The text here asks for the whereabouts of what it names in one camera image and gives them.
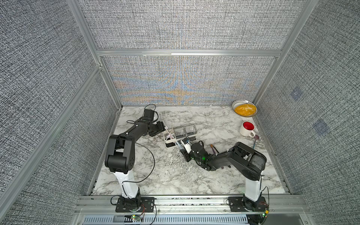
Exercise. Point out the clear cup left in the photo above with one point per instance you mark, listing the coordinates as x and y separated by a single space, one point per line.
180 133

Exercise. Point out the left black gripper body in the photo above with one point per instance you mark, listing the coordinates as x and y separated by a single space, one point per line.
156 128

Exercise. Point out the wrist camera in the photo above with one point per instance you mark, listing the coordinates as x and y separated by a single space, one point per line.
148 114
187 144

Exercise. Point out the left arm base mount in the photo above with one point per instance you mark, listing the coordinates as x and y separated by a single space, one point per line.
136 205

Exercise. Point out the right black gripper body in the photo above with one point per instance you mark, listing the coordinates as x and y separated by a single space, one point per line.
187 156

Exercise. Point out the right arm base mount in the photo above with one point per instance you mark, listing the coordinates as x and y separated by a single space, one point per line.
243 204

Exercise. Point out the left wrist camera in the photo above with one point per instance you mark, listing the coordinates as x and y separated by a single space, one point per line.
148 114

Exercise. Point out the clear cup right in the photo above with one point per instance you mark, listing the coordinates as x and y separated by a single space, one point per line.
191 130

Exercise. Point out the white slotted cable duct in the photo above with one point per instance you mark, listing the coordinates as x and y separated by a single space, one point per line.
169 219

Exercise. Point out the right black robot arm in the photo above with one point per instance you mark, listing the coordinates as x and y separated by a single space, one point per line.
249 162

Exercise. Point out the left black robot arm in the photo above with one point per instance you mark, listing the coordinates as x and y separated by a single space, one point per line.
121 154

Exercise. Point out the patterned bowl with yellow food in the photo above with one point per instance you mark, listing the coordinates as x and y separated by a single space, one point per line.
244 108

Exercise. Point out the clear cup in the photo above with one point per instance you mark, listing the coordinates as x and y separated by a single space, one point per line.
180 133
191 130

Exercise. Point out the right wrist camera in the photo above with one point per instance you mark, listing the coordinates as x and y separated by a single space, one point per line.
187 144

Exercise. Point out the aluminium front rail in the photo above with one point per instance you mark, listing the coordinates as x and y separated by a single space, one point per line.
190 204

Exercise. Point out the white toothbrush holder caddy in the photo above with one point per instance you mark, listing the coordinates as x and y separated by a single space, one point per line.
171 142

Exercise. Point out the blue handled spoon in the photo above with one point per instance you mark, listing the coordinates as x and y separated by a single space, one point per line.
256 138

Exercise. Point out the white mug red inside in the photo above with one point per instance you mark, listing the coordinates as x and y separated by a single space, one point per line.
247 129

